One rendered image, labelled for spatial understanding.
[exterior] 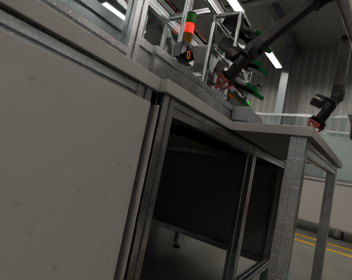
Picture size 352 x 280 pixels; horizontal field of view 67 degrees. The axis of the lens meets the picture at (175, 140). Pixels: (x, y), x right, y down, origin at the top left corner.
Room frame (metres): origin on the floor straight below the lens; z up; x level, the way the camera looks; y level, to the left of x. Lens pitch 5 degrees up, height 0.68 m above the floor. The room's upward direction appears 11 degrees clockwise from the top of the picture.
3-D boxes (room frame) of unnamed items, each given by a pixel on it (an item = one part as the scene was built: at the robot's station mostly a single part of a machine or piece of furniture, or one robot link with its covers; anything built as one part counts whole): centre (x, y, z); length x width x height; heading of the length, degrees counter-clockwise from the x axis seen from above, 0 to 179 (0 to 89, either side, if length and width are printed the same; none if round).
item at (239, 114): (1.15, -0.29, 0.93); 0.21 x 0.07 x 0.06; 146
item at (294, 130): (1.31, -0.38, 0.84); 0.90 x 0.70 x 0.03; 142
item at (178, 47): (1.25, 0.04, 1.29); 0.12 x 0.05 x 0.25; 146
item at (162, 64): (1.02, -0.13, 0.91); 0.89 x 0.06 x 0.11; 146
